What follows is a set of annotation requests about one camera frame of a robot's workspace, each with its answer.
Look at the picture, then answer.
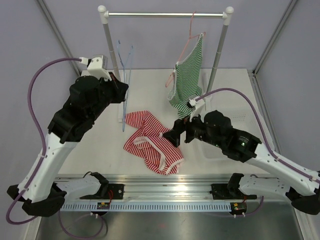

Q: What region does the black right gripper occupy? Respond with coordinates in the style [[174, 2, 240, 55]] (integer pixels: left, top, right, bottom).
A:
[[163, 107, 224, 149]]

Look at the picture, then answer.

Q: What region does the white and silver clothes rack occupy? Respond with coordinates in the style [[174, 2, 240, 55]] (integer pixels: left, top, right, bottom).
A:
[[97, 5, 235, 123]]

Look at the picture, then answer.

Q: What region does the white slotted cable duct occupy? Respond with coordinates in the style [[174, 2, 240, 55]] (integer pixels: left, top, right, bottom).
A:
[[61, 201, 231, 212]]

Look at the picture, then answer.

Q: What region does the blue wire hanger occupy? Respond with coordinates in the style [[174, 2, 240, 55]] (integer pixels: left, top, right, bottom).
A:
[[117, 40, 134, 133]]

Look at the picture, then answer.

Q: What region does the aluminium mounting rail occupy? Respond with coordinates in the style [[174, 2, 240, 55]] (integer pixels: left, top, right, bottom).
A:
[[33, 173, 306, 202]]

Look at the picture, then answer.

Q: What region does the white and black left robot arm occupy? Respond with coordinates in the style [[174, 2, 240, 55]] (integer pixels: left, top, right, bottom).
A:
[[7, 75, 129, 217]]

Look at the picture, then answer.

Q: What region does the green striped tank top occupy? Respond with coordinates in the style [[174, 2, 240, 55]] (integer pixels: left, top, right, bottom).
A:
[[167, 32, 205, 119]]

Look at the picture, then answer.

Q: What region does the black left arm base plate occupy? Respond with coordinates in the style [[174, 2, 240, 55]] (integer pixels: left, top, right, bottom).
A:
[[80, 183, 125, 200]]

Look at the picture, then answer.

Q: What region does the white plastic basket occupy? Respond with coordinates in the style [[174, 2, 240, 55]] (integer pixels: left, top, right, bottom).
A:
[[202, 107, 275, 161]]

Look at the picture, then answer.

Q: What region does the right aluminium frame post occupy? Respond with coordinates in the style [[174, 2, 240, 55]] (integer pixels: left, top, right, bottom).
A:
[[252, 0, 300, 76]]

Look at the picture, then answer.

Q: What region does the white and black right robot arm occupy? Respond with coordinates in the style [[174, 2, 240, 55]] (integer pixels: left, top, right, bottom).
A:
[[163, 110, 320, 215]]

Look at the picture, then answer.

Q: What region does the left aluminium frame post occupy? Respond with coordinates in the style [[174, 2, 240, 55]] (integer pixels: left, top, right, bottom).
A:
[[35, 0, 82, 76]]

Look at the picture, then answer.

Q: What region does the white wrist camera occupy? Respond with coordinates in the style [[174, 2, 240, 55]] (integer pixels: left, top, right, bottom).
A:
[[187, 97, 206, 122], [79, 54, 112, 81]]

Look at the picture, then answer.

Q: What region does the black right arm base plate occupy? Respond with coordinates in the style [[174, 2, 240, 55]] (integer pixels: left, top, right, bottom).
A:
[[209, 183, 258, 200]]

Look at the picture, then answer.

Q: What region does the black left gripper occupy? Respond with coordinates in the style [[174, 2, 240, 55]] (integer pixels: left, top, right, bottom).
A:
[[88, 71, 129, 122]]

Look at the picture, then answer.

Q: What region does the aluminium frame post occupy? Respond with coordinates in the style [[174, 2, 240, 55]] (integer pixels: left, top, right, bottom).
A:
[[35, 0, 82, 76], [252, 0, 300, 76]]

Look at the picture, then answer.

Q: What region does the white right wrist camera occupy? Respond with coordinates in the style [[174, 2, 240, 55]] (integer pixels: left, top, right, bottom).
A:
[[187, 97, 206, 122]]

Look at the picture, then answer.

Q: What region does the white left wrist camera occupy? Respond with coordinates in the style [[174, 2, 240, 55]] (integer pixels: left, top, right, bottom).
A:
[[79, 54, 112, 81]]

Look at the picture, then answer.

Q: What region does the pink wire hanger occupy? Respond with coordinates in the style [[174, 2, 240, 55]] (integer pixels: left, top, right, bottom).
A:
[[165, 11, 201, 88]]

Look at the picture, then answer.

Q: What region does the red striped tank top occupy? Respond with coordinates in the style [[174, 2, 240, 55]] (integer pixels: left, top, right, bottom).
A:
[[123, 110, 184, 175]]

